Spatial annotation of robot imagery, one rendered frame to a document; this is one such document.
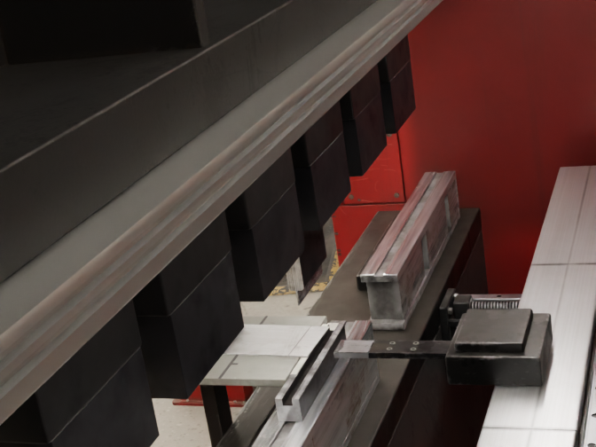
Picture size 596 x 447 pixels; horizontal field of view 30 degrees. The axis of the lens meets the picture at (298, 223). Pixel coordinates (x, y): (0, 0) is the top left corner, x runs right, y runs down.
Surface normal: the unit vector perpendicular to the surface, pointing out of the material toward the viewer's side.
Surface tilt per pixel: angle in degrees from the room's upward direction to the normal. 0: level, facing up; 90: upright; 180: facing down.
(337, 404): 90
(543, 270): 0
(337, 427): 90
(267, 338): 0
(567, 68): 90
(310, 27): 90
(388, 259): 0
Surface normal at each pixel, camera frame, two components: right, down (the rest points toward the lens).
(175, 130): 0.94, -0.03
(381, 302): -0.30, 0.36
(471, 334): -0.14, -0.93
